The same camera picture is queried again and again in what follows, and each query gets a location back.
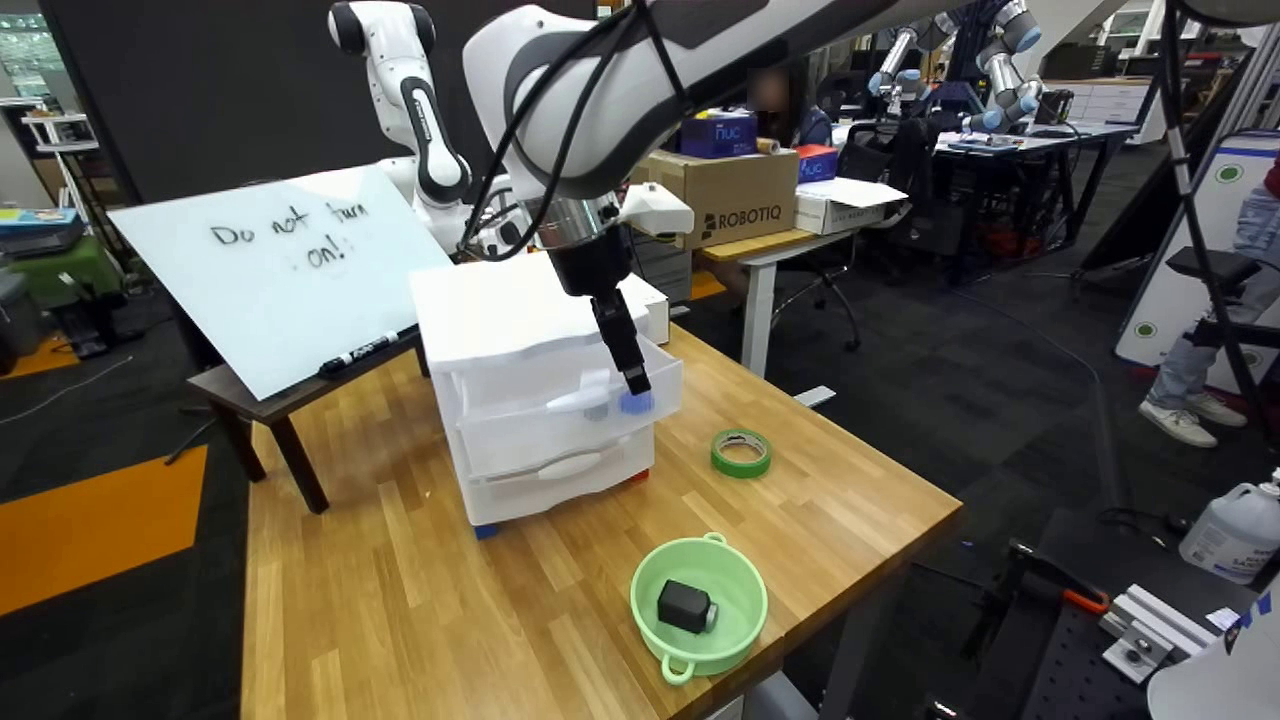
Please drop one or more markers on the white plastic drawer unit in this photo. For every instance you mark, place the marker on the white plastic drawer unit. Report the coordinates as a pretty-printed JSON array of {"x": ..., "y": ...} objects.
[{"x": 506, "y": 315}]

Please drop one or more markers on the black office chair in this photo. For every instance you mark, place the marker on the black office chair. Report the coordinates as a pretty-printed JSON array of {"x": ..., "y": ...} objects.
[{"x": 1215, "y": 264}]

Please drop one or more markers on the blue hexagonal toy bolt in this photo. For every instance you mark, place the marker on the blue hexagonal toy bolt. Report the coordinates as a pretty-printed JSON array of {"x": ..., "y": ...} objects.
[{"x": 636, "y": 401}]

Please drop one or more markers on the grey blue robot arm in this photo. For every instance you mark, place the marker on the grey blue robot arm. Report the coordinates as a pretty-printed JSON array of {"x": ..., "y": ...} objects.
[
  {"x": 897, "y": 53},
  {"x": 1000, "y": 64}
]

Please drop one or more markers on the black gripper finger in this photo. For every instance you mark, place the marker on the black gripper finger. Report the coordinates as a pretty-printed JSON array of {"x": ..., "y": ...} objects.
[
  {"x": 633, "y": 345},
  {"x": 612, "y": 345}
]

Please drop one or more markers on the small black bottle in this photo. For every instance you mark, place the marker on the small black bottle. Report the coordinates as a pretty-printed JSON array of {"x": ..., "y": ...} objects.
[{"x": 686, "y": 605}]

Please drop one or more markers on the wooden table with metal frame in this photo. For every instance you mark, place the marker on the wooden table with metal frame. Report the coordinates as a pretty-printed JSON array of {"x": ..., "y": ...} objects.
[{"x": 772, "y": 703}]

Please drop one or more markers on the black backdrop curtain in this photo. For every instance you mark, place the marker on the black backdrop curtain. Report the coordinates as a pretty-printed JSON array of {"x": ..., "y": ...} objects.
[{"x": 201, "y": 82}]

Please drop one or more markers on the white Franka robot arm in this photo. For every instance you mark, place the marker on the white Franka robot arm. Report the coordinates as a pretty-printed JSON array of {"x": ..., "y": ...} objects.
[{"x": 602, "y": 95}]

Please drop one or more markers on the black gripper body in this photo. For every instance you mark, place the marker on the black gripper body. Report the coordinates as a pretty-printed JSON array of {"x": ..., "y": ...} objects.
[{"x": 592, "y": 253}]

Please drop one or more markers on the white panel green stickers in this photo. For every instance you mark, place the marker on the white panel green stickers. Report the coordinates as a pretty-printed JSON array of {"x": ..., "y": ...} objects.
[{"x": 1205, "y": 243}]

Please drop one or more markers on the translucent white drawer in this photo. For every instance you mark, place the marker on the translucent white drawer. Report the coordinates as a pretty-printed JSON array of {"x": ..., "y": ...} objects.
[{"x": 533, "y": 429}]

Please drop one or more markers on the black perforated board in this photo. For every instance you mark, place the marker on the black perforated board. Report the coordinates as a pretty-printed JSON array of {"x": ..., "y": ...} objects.
[{"x": 1065, "y": 682}]

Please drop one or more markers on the white shelf rack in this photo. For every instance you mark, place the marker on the white shelf rack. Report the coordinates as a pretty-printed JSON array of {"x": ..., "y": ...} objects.
[{"x": 61, "y": 135}]

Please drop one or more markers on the seated person blue jeans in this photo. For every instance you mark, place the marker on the seated person blue jeans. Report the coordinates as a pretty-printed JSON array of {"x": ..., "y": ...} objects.
[{"x": 1194, "y": 363}]

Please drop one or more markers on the white whiteboard with writing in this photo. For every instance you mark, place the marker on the white whiteboard with writing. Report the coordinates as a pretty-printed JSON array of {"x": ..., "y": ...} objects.
[{"x": 264, "y": 280}]

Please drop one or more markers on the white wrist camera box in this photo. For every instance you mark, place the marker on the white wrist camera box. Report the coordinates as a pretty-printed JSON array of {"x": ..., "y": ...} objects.
[{"x": 661, "y": 209}]

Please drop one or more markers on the cardboard box with black print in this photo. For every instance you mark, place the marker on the cardboard box with black print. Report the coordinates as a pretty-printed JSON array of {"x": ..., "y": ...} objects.
[{"x": 745, "y": 202}]

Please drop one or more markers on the green storage crate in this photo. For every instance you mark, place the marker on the green storage crate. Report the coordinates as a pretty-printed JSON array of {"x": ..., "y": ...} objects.
[{"x": 67, "y": 272}]

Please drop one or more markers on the dark blue box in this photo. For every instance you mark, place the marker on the dark blue box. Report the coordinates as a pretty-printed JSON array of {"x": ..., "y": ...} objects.
[{"x": 722, "y": 135}]

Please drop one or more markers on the blue block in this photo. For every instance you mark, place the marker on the blue block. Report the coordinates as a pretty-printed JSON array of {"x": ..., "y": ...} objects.
[{"x": 491, "y": 529}]

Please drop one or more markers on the white plastic jug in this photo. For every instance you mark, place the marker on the white plastic jug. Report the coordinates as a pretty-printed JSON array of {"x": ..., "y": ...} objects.
[{"x": 1232, "y": 533}]

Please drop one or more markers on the green tape roll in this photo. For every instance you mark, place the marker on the green tape roll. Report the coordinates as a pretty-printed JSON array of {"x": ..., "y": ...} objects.
[{"x": 741, "y": 471}]

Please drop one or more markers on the white rounded housing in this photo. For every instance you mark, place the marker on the white rounded housing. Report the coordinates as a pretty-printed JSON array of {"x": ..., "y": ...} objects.
[{"x": 1225, "y": 682}]

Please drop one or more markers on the light green plastic bowl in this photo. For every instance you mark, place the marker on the light green plastic bowl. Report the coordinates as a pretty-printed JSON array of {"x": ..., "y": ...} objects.
[{"x": 739, "y": 588}]

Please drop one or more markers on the blue red box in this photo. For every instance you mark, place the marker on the blue red box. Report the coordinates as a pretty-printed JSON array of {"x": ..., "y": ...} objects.
[{"x": 817, "y": 162}]

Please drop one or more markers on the black work table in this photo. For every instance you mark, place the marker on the black work table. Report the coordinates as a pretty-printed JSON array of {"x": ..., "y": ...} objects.
[{"x": 1025, "y": 141}]

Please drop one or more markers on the silver aluminium extrusion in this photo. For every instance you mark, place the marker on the silver aluminium extrusion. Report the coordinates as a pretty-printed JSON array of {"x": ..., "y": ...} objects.
[{"x": 1162, "y": 610}]

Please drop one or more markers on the white desk wooden top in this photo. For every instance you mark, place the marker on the white desk wooden top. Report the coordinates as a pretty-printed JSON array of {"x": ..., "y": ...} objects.
[{"x": 756, "y": 305}]

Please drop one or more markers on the person with dark hair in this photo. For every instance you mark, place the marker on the person with dark hair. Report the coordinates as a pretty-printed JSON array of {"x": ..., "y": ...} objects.
[{"x": 783, "y": 97}]

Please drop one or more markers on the white paper stack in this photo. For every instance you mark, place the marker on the white paper stack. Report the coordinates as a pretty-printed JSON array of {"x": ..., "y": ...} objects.
[{"x": 844, "y": 198}]

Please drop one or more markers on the black whiteboard marker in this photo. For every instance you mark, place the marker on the black whiteboard marker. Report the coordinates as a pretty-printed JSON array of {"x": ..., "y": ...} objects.
[{"x": 350, "y": 363}]

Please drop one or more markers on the dark wooden side table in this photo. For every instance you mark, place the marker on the dark wooden side table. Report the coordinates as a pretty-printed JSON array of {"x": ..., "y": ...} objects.
[{"x": 296, "y": 464}]

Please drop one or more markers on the silver metal bracket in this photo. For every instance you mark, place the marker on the silver metal bracket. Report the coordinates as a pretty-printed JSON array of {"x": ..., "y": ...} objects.
[{"x": 1136, "y": 656}]

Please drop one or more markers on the white robot arm black joints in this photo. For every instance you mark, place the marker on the white robot arm black joints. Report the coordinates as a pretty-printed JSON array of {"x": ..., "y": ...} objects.
[{"x": 400, "y": 82}]

